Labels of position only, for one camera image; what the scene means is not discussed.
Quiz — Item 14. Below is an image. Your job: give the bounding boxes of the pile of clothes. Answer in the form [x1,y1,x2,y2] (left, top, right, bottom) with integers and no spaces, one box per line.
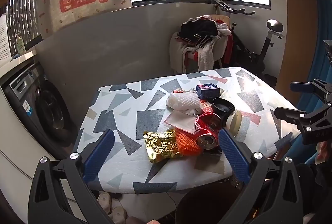
[170,15,234,74]

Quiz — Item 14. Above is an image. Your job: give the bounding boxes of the cream printed board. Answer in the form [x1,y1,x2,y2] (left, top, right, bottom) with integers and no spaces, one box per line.
[35,0,133,39]

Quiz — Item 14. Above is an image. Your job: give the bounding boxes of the orange foam fruit net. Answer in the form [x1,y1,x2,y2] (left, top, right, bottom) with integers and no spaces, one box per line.
[173,129,203,156]

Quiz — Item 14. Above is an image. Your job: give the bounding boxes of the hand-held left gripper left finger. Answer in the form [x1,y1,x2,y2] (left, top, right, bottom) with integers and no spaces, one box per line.
[28,129,115,224]

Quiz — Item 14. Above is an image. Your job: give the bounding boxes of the white foam fruit net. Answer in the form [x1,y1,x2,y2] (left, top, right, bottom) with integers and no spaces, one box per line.
[166,91,205,113]

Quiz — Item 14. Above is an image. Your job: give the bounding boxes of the black round lid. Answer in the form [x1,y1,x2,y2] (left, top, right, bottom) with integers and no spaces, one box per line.
[212,98,236,127]

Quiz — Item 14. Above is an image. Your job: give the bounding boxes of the pale detergent bottle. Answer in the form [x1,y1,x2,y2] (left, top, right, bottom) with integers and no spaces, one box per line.
[15,33,26,55]

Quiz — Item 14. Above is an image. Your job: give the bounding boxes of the cream chair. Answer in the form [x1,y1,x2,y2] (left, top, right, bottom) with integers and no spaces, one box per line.
[207,14,235,69]

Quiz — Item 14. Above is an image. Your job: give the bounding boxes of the beige slipper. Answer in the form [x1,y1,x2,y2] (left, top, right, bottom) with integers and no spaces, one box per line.
[110,207,127,224]
[97,191,112,214]

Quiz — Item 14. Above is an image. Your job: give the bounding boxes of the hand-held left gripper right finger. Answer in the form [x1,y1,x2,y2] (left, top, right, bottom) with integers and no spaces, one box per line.
[218,128,304,224]

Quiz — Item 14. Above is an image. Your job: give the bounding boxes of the blue curtain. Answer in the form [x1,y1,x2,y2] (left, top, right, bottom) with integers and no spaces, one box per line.
[296,0,332,116]

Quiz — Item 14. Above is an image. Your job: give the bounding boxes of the white perforated panel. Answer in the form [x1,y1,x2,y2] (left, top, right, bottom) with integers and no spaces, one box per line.
[0,14,13,66]

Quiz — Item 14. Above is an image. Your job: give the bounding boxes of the wooden door panel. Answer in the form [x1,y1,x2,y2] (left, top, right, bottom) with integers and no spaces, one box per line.
[275,0,318,105]

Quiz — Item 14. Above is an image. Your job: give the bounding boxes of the grey washing machine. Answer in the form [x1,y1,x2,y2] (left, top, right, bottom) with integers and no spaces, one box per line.
[1,62,78,160]

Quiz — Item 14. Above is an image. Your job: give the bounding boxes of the clear plastic package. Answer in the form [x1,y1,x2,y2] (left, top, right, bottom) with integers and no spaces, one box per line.
[164,110,200,135]

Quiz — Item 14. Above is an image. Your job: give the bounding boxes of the cream round cup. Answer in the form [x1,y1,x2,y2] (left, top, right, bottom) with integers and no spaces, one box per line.
[225,110,243,134]

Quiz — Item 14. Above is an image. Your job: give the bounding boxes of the black exercise bike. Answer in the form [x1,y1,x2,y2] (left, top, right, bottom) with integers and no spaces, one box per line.
[211,0,285,85]

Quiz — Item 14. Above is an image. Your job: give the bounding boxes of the crushed red can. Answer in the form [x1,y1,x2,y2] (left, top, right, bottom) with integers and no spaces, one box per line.
[194,112,224,150]

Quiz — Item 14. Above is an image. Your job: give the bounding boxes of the blue cardboard box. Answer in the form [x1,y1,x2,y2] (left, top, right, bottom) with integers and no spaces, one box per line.
[195,83,221,100]

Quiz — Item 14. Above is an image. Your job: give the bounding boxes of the gold foil wrapper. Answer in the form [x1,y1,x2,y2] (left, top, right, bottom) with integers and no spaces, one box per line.
[143,129,182,164]

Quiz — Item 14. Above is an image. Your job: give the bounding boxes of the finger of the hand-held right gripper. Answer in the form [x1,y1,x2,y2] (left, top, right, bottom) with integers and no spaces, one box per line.
[274,107,313,132]
[290,78,332,110]

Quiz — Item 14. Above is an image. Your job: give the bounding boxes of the small red box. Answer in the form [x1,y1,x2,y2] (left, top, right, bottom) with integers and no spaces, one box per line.
[200,100,214,114]

